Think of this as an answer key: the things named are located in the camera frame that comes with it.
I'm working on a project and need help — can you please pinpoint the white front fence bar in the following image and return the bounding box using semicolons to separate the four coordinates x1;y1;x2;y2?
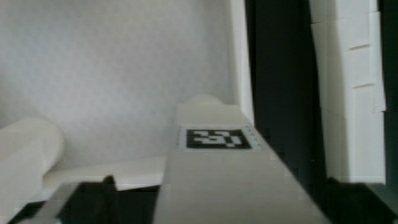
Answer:
309;0;386;183

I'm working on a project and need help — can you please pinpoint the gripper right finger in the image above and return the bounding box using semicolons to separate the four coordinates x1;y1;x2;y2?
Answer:
323;178;398;224

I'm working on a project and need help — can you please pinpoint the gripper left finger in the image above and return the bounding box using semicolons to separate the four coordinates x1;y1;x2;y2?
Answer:
7;174;121;224

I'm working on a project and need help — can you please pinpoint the white desk top tray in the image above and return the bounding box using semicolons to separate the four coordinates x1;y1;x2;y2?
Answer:
0;0;252;199

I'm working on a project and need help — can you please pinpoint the white desk leg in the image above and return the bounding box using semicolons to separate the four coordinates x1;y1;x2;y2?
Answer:
0;118;64;224
153;95;330;224

